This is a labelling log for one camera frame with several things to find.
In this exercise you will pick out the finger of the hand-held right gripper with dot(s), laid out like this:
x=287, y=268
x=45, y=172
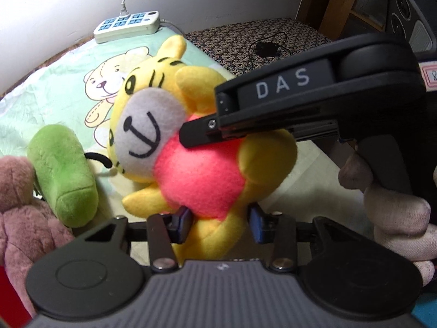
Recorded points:
x=199, y=133

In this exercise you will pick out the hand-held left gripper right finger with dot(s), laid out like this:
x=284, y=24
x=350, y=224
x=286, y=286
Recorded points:
x=256, y=226

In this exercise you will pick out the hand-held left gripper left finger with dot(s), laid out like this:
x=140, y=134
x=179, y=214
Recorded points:
x=184, y=222

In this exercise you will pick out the yellow tiger plush toy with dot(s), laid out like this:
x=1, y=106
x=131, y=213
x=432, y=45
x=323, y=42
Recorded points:
x=198, y=177

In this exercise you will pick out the green plush toy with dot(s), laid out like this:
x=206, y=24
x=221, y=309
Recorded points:
x=65, y=174

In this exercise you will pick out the mauve teddy bear plush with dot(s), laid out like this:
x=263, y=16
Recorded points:
x=20, y=232

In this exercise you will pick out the person's right hand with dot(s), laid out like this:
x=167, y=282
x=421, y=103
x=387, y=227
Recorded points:
x=396, y=222

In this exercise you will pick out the black speaker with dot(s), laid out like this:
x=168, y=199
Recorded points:
x=409, y=6

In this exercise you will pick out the white power strip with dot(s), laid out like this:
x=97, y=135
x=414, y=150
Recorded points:
x=136, y=29

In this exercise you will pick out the bear printed blanket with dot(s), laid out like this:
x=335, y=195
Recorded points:
x=51, y=102

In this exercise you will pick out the wooden furniture frame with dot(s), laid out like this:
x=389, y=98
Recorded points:
x=327, y=6

